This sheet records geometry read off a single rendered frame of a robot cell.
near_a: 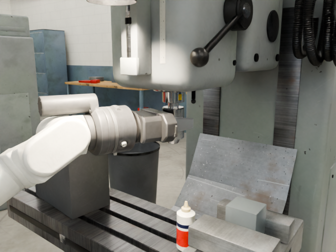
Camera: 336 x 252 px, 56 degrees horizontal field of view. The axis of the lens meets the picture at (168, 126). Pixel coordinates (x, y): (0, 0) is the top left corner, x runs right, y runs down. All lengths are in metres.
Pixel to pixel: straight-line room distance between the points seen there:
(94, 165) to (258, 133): 0.49
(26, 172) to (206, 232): 0.31
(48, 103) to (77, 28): 7.40
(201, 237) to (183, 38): 0.35
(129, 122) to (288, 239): 0.36
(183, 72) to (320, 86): 0.47
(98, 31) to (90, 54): 0.59
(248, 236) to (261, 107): 0.48
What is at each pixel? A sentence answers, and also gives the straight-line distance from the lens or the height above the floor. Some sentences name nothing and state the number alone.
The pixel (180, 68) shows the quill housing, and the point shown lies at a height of 1.35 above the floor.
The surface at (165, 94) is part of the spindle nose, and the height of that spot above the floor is 1.30.
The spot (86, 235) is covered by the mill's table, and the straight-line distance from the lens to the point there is 0.81.
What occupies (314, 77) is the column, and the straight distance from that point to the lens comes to 0.91.
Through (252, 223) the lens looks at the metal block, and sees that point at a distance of 0.60.
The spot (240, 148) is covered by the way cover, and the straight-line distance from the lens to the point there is 1.00.
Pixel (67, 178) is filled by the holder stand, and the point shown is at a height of 1.07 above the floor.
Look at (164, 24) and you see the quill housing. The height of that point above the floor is 1.42.
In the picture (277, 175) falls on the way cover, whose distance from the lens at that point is 0.95.
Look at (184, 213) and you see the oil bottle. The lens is 0.69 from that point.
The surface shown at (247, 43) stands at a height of 1.40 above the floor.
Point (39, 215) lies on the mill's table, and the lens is 0.96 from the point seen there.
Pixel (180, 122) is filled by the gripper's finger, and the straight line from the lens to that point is 0.63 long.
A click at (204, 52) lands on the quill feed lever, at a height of 1.38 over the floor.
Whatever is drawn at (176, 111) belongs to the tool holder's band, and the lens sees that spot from 0.64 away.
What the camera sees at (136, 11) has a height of 1.44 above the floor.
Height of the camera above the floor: 1.37
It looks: 12 degrees down
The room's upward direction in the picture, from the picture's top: straight up
